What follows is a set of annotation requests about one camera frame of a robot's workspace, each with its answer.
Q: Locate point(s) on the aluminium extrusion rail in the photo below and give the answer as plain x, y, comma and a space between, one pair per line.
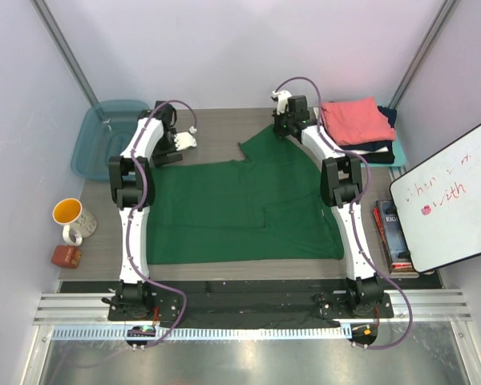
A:
78, 309

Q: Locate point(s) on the white whiteboard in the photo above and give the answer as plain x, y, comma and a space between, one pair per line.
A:
450, 183

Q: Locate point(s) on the folded coral t shirt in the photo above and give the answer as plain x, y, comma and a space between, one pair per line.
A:
350, 122

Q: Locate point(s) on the dark blue book box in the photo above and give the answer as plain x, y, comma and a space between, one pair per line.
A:
393, 231

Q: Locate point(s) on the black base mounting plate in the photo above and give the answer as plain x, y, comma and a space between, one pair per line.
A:
253, 305

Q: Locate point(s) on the folded navy t shirt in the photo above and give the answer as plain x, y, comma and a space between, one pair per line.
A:
380, 139

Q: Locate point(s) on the folded white t shirt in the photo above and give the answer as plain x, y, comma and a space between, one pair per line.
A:
361, 126

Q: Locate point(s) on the aluminium corner post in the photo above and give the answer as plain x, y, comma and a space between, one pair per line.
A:
55, 32
440, 20

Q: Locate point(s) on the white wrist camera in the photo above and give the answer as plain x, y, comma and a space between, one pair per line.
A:
185, 140
281, 98

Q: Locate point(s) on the left aluminium corner post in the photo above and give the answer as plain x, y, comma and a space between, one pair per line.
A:
55, 32

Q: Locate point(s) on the white slotted cable duct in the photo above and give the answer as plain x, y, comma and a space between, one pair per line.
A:
132, 333

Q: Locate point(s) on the red brown block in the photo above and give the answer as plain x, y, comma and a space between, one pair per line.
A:
66, 256

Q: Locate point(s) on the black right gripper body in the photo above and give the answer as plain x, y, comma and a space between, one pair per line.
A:
281, 123

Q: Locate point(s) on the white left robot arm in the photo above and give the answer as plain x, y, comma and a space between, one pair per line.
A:
154, 144

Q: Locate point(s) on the teal translucent plastic bin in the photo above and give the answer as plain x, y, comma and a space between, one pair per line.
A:
106, 130

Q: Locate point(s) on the pink whiteboard magnet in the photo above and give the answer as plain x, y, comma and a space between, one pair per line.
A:
426, 210

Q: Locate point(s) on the teal plastic tray lid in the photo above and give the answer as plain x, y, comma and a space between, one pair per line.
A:
400, 157

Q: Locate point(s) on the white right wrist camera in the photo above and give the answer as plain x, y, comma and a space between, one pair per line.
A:
281, 98

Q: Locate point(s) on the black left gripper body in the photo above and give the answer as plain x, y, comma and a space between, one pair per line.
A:
164, 147

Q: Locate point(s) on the right aluminium corner post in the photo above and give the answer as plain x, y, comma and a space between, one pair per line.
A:
440, 20

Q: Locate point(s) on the white floral mug orange inside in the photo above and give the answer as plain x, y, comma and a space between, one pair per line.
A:
77, 222

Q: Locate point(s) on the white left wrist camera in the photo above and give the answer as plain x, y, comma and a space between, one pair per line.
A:
185, 140

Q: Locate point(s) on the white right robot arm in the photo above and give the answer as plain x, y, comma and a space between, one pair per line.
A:
341, 190

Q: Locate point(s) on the green t shirt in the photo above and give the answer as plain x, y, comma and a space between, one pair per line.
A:
264, 207

